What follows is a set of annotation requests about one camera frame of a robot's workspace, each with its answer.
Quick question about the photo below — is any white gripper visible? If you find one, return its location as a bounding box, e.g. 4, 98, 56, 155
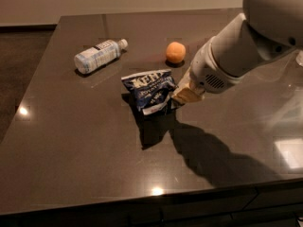
172, 38, 243, 104

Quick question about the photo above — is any blue chip bag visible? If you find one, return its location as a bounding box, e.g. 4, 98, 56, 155
121, 69, 176, 115

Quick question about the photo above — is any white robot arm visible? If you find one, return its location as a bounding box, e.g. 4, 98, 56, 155
171, 0, 303, 107

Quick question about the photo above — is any clear plastic water bottle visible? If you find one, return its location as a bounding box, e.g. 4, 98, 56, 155
74, 39, 128, 75

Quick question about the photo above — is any orange fruit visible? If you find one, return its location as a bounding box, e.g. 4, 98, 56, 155
166, 42, 186, 63

